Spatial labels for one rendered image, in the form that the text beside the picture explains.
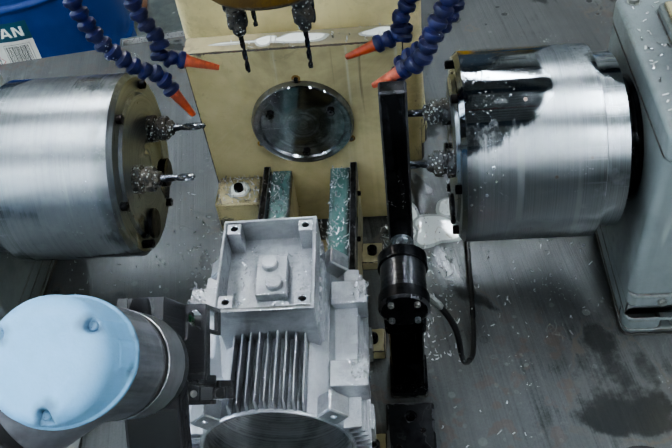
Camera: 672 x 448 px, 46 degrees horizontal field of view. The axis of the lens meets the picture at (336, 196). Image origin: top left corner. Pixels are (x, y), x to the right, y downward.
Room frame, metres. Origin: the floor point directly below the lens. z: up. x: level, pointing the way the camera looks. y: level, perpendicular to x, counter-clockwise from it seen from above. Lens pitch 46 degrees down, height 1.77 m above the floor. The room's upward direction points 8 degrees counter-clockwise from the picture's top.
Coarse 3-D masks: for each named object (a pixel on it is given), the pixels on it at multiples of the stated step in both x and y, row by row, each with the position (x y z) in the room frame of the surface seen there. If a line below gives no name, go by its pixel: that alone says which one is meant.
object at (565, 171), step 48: (528, 48) 0.81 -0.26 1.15; (576, 48) 0.79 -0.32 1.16; (480, 96) 0.72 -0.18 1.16; (528, 96) 0.71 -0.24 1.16; (576, 96) 0.70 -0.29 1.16; (624, 96) 0.70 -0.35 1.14; (480, 144) 0.67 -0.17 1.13; (528, 144) 0.67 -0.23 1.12; (576, 144) 0.66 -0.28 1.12; (624, 144) 0.66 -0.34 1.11; (480, 192) 0.65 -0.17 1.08; (528, 192) 0.64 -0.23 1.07; (576, 192) 0.63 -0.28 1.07; (624, 192) 0.63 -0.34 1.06; (480, 240) 0.66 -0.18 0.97
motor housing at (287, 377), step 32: (352, 320) 0.50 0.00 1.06; (224, 352) 0.47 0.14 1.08; (256, 352) 0.45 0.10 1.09; (288, 352) 0.45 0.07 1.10; (320, 352) 0.45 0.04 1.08; (352, 352) 0.46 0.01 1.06; (256, 384) 0.41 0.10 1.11; (288, 384) 0.41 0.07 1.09; (320, 384) 0.42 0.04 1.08; (224, 416) 0.39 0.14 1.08; (256, 416) 0.46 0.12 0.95; (288, 416) 0.47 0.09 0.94; (352, 416) 0.39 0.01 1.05
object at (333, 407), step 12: (336, 252) 0.57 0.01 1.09; (216, 264) 0.59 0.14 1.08; (336, 264) 0.56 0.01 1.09; (216, 276) 0.57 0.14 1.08; (336, 276) 0.56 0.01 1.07; (324, 396) 0.40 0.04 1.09; (336, 396) 0.40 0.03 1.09; (192, 408) 0.41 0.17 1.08; (204, 408) 0.40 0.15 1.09; (216, 408) 0.40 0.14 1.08; (324, 408) 0.39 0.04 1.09; (336, 408) 0.38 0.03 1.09; (348, 408) 0.39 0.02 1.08; (192, 420) 0.40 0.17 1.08; (204, 420) 0.39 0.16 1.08; (216, 420) 0.39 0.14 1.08; (336, 420) 0.38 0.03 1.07
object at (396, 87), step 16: (384, 96) 0.64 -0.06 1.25; (400, 96) 0.64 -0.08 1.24; (384, 112) 0.64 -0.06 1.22; (400, 112) 0.64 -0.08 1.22; (384, 128) 0.64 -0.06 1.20; (400, 128) 0.64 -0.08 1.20; (384, 144) 0.64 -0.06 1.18; (400, 144) 0.64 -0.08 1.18; (384, 160) 0.64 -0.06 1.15; (400, 160) 0.64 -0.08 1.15; (384, 176) 0.64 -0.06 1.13; (400, 176) 0.64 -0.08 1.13; (400, 192) 0.64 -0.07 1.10; (400, 208) 0.64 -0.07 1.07; (400, 224) 0.64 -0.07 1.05; (400, 240) 0.63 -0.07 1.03
